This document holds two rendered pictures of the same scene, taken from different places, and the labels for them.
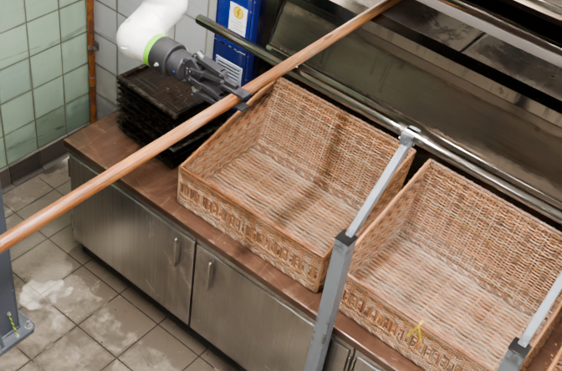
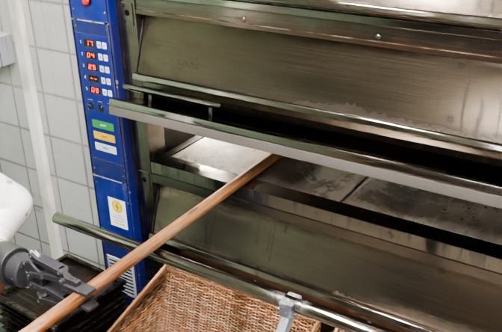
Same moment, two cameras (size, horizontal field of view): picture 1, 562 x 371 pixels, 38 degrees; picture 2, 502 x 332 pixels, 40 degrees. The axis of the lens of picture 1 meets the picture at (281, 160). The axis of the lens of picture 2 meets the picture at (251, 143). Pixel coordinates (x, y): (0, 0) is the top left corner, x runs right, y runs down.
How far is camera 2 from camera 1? 0.57 m
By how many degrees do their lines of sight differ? 16
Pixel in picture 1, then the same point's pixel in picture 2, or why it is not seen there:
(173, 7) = (13, 208)
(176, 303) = not seen: outside the picture
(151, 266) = not seen: outside the picture
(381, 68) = (266, 235)
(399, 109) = (293, 277)
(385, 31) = (259, 195)
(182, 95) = not seen: hidden behind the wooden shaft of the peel
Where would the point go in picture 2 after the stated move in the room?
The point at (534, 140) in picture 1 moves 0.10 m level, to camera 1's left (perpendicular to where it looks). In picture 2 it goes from (442, 283) to (401, 284)
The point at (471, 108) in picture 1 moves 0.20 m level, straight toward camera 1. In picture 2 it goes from (366, 260) to (355, 306)
